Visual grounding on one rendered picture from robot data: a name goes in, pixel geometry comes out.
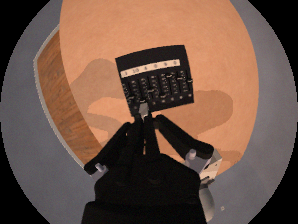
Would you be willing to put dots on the black lighting desk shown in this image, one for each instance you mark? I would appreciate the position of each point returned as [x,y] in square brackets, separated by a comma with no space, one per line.
[144,75]

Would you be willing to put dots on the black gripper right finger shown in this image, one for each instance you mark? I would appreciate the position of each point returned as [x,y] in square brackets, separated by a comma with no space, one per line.
[198,154]

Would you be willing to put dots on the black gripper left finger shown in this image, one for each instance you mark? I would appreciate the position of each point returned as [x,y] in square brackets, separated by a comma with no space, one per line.
[110,153]

